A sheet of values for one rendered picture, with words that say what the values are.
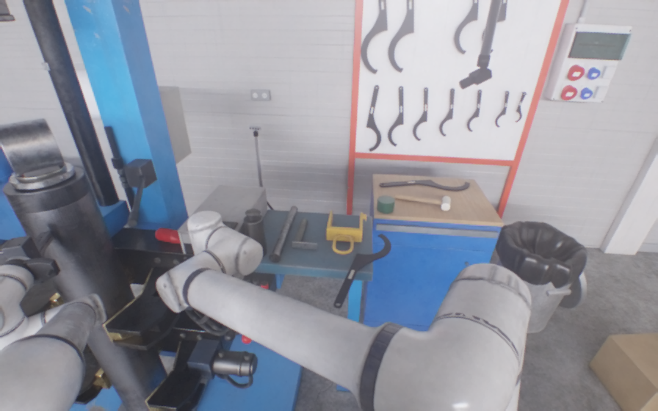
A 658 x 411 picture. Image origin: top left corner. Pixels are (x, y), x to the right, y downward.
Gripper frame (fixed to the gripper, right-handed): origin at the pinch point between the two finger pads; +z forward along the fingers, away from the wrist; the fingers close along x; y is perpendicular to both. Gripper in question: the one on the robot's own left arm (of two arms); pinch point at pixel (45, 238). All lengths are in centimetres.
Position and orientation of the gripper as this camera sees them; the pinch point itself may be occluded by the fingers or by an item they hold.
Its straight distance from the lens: 127.0
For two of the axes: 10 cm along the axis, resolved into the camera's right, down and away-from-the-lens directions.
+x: -0.1, 8.7, 5.0
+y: -9.6, 1.3, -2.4
